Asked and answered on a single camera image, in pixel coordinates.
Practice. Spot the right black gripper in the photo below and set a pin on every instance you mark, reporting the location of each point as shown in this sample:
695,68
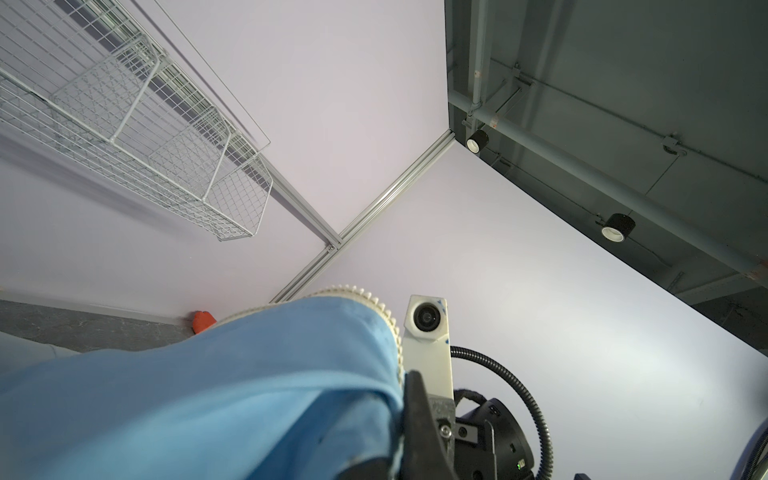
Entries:
490,444

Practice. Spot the black ceiling spotlight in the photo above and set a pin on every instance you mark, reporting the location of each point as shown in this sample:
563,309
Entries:
477,141
618,227

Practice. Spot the light blue jacket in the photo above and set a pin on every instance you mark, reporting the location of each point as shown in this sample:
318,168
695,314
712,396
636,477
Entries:
311,388

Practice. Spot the orange red glove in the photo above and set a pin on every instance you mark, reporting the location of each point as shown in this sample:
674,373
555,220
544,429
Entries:
201,321

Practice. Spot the far black ceiling spotlight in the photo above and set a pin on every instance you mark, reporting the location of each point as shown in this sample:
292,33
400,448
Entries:
477,141

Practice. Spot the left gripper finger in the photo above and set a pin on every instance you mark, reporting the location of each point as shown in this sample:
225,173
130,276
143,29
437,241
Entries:
424,456

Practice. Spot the near black ceiling spotlight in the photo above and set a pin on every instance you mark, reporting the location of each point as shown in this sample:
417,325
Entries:
618,227

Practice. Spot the grey ceiling pipe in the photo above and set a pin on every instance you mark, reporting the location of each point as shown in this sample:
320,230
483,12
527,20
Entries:
746,265

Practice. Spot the white wire shelf basket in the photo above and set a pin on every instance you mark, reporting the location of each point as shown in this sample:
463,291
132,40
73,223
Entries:
84,79

